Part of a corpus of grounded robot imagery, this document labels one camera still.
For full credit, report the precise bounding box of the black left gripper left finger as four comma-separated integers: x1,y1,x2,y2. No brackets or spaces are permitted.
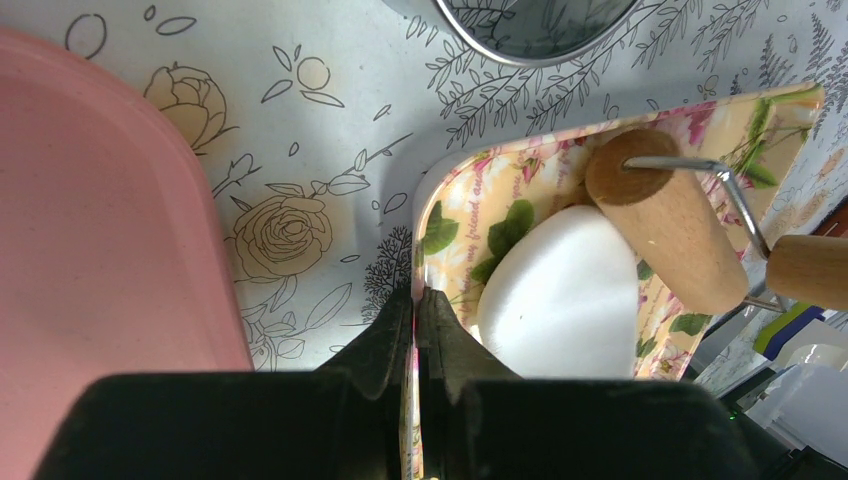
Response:
35,287,413,479

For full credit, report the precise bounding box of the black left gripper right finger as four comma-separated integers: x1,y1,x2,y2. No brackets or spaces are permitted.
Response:
417,288,759,479

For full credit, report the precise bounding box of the white dough ball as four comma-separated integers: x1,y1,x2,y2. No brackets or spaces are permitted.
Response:
477,206,639,379

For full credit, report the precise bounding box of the floral yellow tray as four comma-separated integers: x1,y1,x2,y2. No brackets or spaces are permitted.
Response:
397,81,826,480

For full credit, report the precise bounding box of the wooden double-ended rolling pin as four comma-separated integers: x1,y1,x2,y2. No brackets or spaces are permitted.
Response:
585,129,847,315

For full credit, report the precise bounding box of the pink plastic tray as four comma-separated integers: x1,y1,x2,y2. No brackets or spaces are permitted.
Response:
1,28,252,479

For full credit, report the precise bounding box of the white green eraser block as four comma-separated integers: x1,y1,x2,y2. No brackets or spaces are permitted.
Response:
753,302,824,360

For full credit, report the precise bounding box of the round metal cutter ring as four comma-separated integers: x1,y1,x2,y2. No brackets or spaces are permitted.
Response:
380,0,644,69

